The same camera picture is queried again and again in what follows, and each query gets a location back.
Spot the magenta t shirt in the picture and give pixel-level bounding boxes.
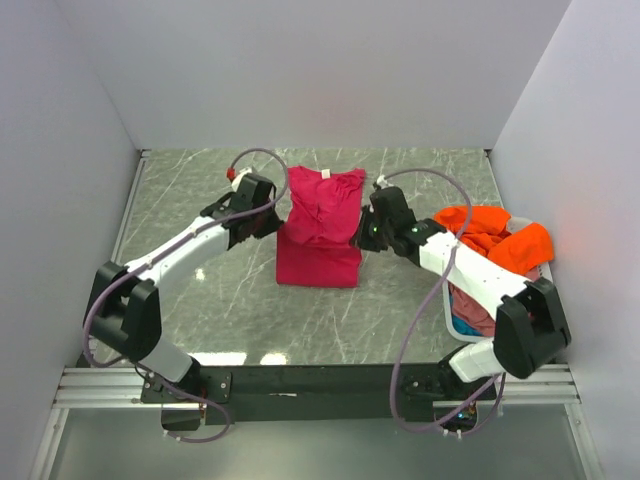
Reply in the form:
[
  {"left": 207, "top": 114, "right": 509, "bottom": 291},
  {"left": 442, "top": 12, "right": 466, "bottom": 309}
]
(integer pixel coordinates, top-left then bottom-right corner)
[{"left": 275, "top": 166, "right": 366, "bottom": 288}]

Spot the orange t shirt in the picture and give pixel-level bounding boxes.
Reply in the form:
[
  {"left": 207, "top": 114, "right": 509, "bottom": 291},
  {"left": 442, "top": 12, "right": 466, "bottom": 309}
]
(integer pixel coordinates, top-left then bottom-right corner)
[{"left": 461, "top": 205, "right": 554, "bottom": 275}]

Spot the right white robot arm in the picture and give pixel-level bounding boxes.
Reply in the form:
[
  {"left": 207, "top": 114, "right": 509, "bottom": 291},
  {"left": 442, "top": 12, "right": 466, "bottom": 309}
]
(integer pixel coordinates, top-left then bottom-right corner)
[{"left": 351, "top": 186, "right": 572, "bottom": 399}]

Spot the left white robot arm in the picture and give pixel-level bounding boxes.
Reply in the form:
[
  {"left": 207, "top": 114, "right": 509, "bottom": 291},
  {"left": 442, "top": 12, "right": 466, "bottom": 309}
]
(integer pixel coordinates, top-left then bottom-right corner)
[{"left": 83, "top": 170, "right": 283, "bottom": 402}]

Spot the salmon pink t shirt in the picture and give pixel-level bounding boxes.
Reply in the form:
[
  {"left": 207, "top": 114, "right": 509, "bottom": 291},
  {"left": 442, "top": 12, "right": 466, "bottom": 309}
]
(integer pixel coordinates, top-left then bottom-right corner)
[{"left": 447, "top": 280, "right": 496, "bottom": 337}]

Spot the blue t shirt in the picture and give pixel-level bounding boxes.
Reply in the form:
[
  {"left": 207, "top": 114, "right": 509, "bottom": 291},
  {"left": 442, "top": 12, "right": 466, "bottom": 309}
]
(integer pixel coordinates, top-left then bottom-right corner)
[{"left": 453, "top": 321, "right": 481, "bottom": 336}]

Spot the white plastic laundry basket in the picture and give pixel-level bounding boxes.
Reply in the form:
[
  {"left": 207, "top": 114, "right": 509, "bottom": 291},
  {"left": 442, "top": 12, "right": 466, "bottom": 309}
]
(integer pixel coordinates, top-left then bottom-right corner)
[{"left": 443, "top": 215, "right": 552, "bottom": 343}]

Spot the black base beam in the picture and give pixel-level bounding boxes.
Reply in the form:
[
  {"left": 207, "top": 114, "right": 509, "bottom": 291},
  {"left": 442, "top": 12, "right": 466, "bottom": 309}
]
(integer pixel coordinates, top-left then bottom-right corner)
[{"left": 140, "top": 363, "right": 497, "bottom": 432}]

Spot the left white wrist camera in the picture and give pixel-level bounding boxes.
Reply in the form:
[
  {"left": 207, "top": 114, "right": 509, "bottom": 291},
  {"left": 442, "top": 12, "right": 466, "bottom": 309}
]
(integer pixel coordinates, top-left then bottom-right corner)
[{"left": 226, "top": 167, "right": 255, "bottom": 192}]

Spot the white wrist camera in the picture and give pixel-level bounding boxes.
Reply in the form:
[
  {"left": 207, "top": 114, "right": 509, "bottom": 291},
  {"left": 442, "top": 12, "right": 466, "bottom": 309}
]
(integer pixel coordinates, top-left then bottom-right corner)
[
  {"left": 373, "top": 175, "right": 393, "bottom": 191},
  {"left": 226, "top": 167, "right": 255, "bottom": 192}
]

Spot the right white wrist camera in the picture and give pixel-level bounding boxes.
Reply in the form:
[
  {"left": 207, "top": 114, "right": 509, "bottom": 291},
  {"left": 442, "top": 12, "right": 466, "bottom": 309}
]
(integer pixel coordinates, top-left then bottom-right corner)
[{"left": 373, "top": 175, "right": 393, "bottom": 191}]

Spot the aluminium frame rail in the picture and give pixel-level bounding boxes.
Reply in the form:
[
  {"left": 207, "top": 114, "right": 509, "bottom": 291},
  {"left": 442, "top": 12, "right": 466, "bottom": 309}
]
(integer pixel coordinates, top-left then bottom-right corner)
[{"left": 31, "top": 364, "right": 605, "bottom": 479}]

